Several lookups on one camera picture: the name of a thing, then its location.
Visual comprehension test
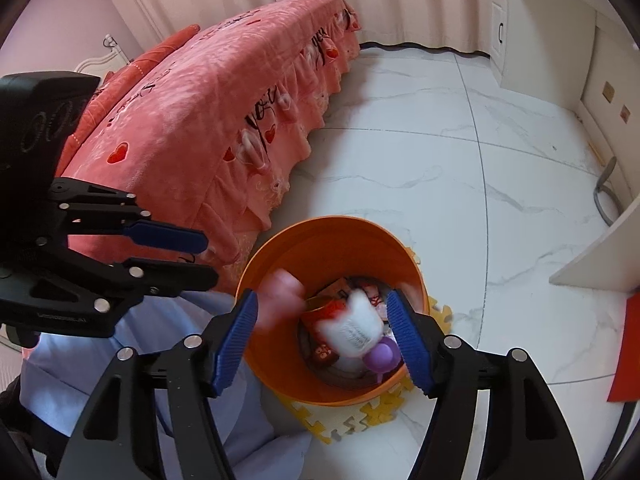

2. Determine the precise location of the grey hose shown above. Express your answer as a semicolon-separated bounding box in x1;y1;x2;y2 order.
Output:
593;156;624;227

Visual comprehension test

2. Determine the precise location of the yellow foam puzzle mat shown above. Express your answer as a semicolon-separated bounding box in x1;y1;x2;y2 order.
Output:
272;245;454;446

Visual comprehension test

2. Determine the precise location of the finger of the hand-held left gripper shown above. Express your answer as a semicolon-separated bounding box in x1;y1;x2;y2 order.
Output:
49;177;210;257
40;249;221;312

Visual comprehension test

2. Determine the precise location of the white desk cabinet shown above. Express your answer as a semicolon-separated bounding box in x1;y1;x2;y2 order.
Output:
482;0;640;294

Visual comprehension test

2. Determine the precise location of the red snack packet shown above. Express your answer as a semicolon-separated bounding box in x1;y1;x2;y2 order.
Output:
309;341;337;367

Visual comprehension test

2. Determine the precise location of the orange trash bin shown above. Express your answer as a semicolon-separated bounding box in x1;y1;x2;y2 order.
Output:
235;216;430;407

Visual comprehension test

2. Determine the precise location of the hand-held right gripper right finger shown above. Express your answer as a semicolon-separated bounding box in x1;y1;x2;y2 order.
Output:
386;290;586;480

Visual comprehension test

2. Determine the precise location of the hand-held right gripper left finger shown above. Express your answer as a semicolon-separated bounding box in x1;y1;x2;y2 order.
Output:
57;289;260;480

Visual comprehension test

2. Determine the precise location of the pink printed blanket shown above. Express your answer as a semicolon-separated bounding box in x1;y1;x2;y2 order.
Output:
55;0;362;267

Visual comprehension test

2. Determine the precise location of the white bed headboard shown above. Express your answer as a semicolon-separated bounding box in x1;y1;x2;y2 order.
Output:
75;34;132;82

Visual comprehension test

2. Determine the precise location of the red paper sheet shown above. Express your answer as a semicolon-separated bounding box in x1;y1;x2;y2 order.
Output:
607;292;640;404

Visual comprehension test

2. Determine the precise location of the light blue garment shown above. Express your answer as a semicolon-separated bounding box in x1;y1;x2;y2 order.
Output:
20;290;312;480

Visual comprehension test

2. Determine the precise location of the folded red quilt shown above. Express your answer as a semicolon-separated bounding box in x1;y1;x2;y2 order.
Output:
62;24;202;161

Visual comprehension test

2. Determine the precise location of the dark cloth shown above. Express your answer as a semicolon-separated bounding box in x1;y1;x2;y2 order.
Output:
0;375;52;480

